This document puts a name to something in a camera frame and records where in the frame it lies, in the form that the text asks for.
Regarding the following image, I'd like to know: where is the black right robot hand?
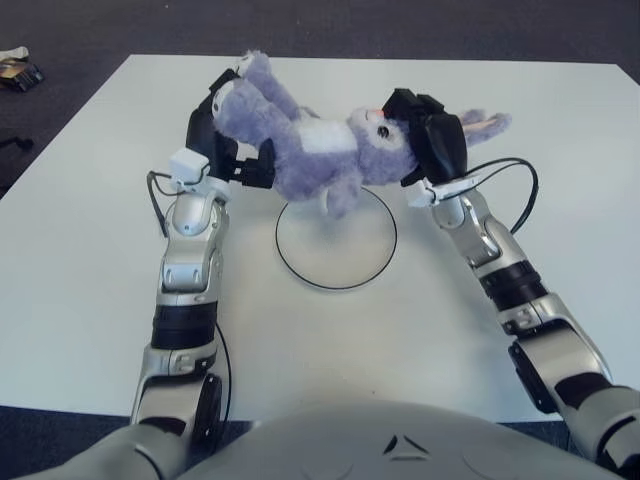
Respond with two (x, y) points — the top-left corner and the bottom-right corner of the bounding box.
(380, 88), (469, 189)

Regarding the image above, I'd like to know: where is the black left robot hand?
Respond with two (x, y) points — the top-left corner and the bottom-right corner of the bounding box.
(184, 68), (276, 190)

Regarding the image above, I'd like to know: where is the purple plush bunny doll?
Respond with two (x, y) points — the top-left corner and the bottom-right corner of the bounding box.
(209, 49), (512, 219)

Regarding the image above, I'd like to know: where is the white plate with black rim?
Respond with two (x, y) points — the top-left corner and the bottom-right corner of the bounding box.
(275, 197), (399, 291)

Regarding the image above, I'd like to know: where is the white right wrist sensor box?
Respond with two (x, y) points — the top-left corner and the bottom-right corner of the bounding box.
(407, 174), (484, 209)

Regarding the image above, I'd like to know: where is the black and yellow box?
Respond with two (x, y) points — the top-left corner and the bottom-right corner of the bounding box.
(0, 57), (45, 92)

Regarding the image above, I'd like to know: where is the grey robot torso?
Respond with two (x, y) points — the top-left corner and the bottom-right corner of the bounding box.
(177, 399), (609, 480)

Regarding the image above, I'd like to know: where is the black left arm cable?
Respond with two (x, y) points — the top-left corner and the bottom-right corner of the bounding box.
(147, 169), (234, 426)

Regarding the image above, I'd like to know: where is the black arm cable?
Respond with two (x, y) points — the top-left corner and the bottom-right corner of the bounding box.
(467, 157), (540, 234)
(147, 169), (234, 426)

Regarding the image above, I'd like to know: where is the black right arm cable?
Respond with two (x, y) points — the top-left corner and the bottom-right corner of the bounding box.
(467, 157), (540, 234)

